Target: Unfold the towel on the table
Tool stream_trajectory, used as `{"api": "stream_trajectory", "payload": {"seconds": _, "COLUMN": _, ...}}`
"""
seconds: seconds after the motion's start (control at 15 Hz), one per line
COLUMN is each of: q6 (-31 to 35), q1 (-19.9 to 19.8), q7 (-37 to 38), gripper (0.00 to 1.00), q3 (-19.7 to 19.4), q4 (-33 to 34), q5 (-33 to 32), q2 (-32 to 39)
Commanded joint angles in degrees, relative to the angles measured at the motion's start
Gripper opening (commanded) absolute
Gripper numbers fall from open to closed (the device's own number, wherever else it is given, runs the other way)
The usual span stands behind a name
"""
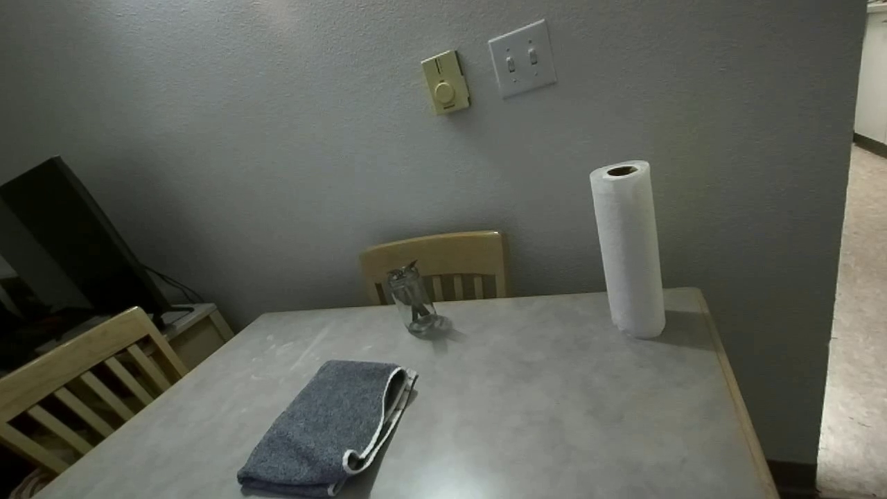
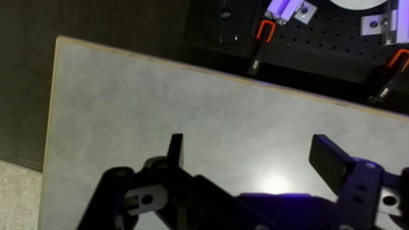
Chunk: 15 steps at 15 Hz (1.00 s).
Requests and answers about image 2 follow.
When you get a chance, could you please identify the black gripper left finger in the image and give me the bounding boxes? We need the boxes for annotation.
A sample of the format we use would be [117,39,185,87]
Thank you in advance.
[76,133,257,230]

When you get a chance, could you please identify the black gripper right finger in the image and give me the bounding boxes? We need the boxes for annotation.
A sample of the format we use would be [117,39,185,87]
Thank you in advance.
[309,133,409,230]

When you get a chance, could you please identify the aluminium extrusion bar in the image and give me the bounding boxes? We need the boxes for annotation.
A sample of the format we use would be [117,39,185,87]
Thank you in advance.
[264,0,306,25]
[381,0,409,46]

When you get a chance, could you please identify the black clamp orange handle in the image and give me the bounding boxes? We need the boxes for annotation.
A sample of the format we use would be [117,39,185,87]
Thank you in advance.
[246,19,279,78]
[369,48,409,105]

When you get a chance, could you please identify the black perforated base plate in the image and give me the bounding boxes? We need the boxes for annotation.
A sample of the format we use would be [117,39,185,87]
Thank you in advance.
[185,0,409,87]

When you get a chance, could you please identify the small aluminium corner bracket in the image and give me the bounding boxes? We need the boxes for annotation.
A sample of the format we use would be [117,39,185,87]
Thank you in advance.
[361,14,392,37]
[295,2,319,26]

